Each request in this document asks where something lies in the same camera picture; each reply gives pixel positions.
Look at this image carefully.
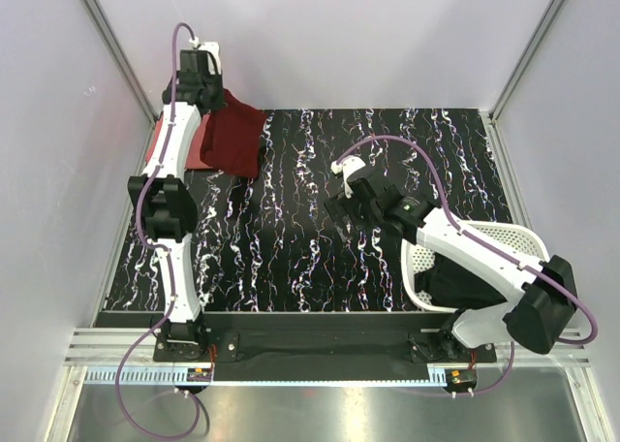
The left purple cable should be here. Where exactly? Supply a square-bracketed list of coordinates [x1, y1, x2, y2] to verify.
[113, 22, 212, 441]

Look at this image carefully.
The aluminium frame post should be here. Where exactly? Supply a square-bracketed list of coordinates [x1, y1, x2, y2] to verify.
[488, 0, 582, 123]
[79, 0, 157, 126]

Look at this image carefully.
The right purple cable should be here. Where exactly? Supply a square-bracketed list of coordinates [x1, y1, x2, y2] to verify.
[336, 135, 598, 395]

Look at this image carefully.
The dark red t shirt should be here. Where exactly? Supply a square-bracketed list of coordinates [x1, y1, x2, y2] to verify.
[199, 89, 267, 179]

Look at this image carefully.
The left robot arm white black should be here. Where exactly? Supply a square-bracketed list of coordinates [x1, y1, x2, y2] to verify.
[127, 42, 225, 362]

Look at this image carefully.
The left aluminium frame post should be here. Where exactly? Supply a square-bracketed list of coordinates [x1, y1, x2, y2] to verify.
[79, 0, 157, 126]

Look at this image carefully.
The right aluminium frame post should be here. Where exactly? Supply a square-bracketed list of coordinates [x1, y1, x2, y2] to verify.
[488, 0, 582, 123]

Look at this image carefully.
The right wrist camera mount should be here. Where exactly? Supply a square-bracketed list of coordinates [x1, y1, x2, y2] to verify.
[330, 155, 366, 199]

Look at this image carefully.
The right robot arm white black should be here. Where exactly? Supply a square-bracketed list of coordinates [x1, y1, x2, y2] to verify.
[325, 157, 577, 362]

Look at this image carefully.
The purple cable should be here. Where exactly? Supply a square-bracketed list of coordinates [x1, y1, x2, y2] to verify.
[113, 22, 212, 441]
[336, 135, 598, 395]

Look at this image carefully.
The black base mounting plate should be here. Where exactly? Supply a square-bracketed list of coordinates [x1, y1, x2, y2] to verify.
[161, 312, 496, 378]

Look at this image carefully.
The white plastic laundry basket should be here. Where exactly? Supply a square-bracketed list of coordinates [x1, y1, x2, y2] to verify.
[400, 211, 550, 313]

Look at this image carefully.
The black garment in basket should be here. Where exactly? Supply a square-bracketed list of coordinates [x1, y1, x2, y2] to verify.
[414, 256, 506, 309]

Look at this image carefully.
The white slotted cable duct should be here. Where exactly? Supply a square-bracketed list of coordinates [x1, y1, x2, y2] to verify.
[85, 365, 448, 389]

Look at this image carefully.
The folded pink t shirt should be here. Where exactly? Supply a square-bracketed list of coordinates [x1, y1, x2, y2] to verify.
[144, 114, 213, 171]

